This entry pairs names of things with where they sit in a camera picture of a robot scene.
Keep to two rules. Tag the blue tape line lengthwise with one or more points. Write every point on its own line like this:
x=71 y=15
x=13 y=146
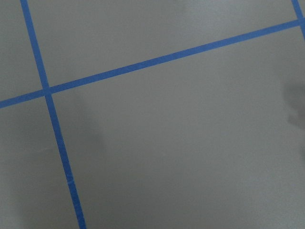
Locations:
x=53 y=115

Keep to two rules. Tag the blue tape line crosswise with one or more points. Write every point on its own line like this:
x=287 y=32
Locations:
x=176 y=55

